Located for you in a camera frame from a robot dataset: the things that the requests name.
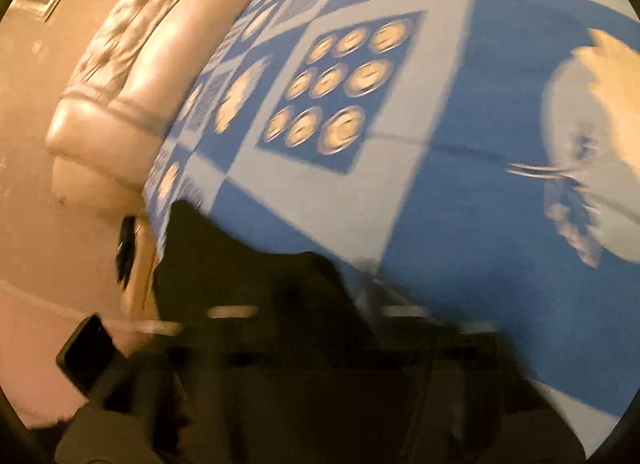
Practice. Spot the beige tufted bed frame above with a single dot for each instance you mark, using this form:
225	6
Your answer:
150	54

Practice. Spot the black pants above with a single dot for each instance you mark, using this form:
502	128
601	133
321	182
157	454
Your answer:
240	264

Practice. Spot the blue printed blanket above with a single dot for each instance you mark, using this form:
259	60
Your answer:
450	144

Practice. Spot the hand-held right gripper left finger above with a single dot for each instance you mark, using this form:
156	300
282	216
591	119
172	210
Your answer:
245	339

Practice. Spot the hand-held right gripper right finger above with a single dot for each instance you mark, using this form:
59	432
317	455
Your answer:
390	339

